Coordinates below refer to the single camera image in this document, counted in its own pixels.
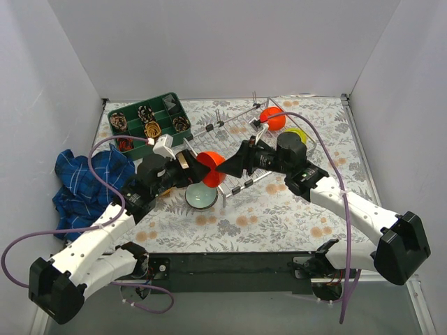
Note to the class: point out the dark gold rolled tie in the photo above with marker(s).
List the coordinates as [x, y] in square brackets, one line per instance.
[181, 124]

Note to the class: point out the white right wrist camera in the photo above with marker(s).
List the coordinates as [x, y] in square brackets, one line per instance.
[260, 127]

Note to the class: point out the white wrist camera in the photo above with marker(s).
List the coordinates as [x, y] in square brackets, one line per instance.
[260, 127]
[163, 147]

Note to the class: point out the silver wire dish rack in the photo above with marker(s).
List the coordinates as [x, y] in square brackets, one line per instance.
[225, 137]

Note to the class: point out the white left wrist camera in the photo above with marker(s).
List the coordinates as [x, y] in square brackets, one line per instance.
[163, 147]

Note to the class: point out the brown rolled tie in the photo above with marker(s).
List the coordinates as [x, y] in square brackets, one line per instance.
[118, 122]

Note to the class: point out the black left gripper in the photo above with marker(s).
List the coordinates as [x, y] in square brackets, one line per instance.
[191, 165]

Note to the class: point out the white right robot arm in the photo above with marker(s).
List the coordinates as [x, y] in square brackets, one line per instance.
[397, 244]

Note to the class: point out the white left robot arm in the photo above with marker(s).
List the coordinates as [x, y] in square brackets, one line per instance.
[60, 285]

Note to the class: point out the grey folded item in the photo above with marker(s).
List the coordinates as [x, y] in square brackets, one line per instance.
[172, 104]

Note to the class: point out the green compartment tray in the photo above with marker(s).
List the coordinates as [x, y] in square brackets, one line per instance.
[134, 124]

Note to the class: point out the lime green bowl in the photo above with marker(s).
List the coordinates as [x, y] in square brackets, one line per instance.
[299, 132]

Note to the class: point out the yellow rolled tie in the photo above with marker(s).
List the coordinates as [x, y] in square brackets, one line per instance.
[152, 130]

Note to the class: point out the floral dark rolled tie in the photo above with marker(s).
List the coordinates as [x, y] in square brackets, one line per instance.
[145, 114]

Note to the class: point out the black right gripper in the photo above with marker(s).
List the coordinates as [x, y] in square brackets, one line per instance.
[249, 158]

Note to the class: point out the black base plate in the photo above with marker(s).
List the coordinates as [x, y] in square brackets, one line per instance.
[242, 272]

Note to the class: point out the red black rolled tie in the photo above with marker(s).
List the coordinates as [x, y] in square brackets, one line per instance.
[125, 144]

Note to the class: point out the pale green bowl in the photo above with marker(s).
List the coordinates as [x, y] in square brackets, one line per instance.
[200, 197]

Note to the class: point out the aluminium frame rail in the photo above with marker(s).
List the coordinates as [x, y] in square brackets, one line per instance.
[384, 279]

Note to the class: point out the blue plaid cloth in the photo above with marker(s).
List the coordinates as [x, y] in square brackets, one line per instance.
[82, 198]

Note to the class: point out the yellow bowl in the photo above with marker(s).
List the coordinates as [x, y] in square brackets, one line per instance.
[166, 192]

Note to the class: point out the orange bowl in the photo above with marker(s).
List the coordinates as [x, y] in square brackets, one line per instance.
[212, 160]
[274, 118]

